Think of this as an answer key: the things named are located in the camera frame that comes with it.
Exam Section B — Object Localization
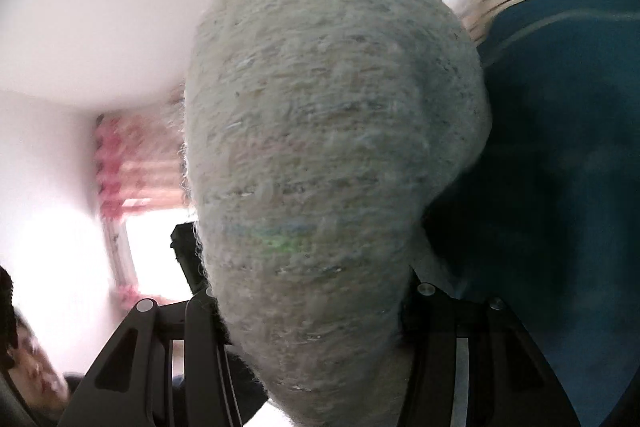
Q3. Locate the pink curtain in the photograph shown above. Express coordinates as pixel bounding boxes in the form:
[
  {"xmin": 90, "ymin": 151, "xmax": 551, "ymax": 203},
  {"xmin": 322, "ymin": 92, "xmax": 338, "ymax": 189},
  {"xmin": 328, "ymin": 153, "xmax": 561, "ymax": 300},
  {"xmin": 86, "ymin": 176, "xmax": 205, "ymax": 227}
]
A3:
[{"xmin": 94, "ymin": 99, "xmax": 195, "ymax": 310}]

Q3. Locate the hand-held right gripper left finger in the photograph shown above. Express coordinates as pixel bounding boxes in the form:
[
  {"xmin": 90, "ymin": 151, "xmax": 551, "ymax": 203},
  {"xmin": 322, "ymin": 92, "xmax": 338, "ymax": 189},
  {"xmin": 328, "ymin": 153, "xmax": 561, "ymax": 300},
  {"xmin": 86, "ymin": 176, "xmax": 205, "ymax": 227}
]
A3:
[{"xmin": 59, "ymin": 284, "xmax": 251, "ymax": 427}]

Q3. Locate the person's face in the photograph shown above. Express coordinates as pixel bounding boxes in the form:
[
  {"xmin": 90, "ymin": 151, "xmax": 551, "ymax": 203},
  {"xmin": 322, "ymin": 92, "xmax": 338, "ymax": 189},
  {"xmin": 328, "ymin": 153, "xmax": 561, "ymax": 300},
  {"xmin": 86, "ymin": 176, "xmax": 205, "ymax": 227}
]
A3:
[{"xmin": 0, "ymin": 266, "xmax": 72, "ymax": 424}]

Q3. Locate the white fuzzy knit sweater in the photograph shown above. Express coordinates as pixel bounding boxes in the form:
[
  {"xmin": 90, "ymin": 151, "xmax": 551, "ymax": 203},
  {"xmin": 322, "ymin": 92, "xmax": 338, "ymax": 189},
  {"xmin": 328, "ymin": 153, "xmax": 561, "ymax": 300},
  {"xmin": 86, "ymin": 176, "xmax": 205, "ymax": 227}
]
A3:
[{"xmin": 179, "ymin": 0, "xmax": 494, "ymax": 427}]

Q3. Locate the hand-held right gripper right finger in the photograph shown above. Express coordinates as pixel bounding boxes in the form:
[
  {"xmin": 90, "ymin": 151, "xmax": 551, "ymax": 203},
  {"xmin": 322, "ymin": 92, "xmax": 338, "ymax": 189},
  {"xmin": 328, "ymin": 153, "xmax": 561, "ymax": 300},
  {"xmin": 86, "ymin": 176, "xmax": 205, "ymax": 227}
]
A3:
[{"xmin": 397, "ymin": 268, "xmax": 582, "ymax": 427}]

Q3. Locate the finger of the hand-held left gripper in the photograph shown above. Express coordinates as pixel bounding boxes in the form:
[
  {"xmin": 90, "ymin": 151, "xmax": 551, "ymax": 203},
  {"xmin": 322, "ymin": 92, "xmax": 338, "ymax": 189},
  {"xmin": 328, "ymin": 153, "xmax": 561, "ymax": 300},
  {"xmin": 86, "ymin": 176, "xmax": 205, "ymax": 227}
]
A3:
[{"xmin": 170, "ymin": 222, "xmax": 215, "ymax": 296}]

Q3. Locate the blue striped blanket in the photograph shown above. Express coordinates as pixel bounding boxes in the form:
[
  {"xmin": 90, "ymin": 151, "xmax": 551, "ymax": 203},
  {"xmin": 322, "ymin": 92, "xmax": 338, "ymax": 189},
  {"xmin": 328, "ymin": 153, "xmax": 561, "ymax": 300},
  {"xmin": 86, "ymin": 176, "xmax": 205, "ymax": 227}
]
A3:
[{"xmin": 420, "ymin": 0, "xmax": 640, "ymax": 427}]

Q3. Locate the bright window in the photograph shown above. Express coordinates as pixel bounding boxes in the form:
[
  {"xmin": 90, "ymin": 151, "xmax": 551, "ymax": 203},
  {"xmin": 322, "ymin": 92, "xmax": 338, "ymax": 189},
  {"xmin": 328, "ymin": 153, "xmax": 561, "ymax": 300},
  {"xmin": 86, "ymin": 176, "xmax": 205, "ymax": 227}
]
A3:
[{"xmin": 125, "ymin": 206, "xmax": 197, "ymax": 304}]

